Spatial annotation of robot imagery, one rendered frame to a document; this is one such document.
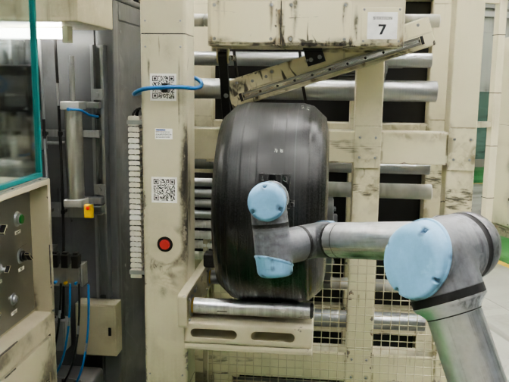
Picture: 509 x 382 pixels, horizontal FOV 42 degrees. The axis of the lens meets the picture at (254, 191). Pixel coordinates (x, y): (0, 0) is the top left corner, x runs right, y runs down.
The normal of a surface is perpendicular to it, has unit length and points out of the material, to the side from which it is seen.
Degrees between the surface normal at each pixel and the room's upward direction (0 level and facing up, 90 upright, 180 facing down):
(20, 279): 90
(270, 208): 84
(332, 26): 90
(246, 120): 32
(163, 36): 90
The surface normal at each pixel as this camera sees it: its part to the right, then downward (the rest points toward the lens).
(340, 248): -0.68, 0.44
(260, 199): -0.11, 0.05
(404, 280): -0.79, -0.03
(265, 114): -0.04, -0.83
